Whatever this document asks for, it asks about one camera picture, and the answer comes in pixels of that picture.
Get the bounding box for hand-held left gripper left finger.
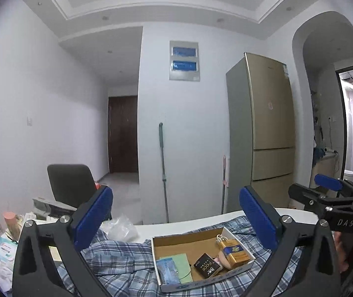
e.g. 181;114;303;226
12;186;115;297

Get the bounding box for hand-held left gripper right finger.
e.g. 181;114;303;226
239;186;341;297

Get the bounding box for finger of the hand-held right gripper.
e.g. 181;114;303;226
288;183;353;214
314;174;353;196

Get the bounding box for gold cigarette pack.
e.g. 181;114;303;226
219;240;249;268

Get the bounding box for black packet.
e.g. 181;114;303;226
193;253;222;278

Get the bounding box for shallow cardboard box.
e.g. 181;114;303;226
151;226;256;293

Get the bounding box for green snap pouch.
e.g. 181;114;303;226
159;253;193;283

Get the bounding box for blue tissue packet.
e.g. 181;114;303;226
155;258;181;285

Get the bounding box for beige cabinet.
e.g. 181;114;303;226
312;151;341;189

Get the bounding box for clear plastic bag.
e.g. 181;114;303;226
99;213;138;242

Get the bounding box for dark grey chair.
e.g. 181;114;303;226
47;164;113;220

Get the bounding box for grey fabric bag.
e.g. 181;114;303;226
32;197;78;219

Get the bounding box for blue plaid shirt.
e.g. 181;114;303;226
56;217;334;297

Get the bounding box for gold refrigerator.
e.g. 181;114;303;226
225;52;297;209

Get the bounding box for pink bottle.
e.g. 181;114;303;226
3;212;21;242

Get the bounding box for dark wooden door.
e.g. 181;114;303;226
108;96;139;174

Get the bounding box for wet wipes pack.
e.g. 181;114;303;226
0;233;19;260

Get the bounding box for grey electrical panel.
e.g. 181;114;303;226
169;40;202;82

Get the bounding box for pink broom handle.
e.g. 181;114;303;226
220;155;230;215

